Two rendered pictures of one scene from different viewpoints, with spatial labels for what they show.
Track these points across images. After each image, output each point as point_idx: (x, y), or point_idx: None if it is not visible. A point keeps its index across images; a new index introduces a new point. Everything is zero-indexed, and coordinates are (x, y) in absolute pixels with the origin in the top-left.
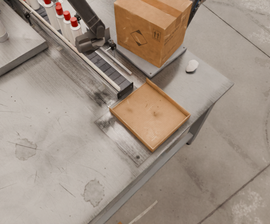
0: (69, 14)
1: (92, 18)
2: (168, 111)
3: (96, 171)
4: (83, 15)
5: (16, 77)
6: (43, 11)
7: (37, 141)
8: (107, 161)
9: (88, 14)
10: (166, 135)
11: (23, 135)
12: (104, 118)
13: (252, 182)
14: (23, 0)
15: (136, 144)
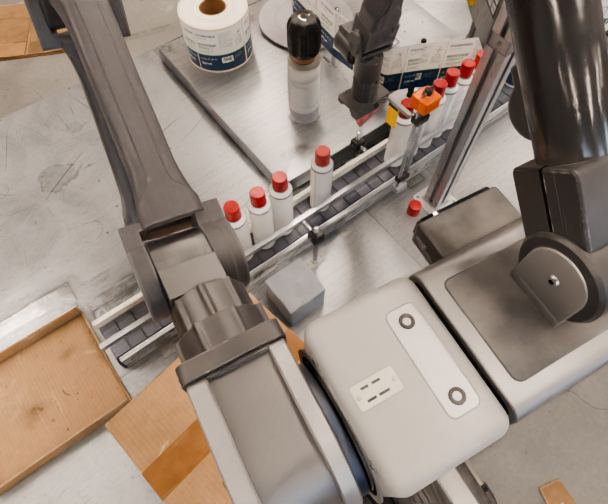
0: (251, 198)
1: (124, 220)
2: (32, 444)
3: None
4: (120, 196)
5: (212, 150)
6: (379, 174)
7: (65, 191)
8: None
9: (123, 207)
10: None
11: (84, 172)
12: (69, 301)
13: None
14: (356, 122)
15: None
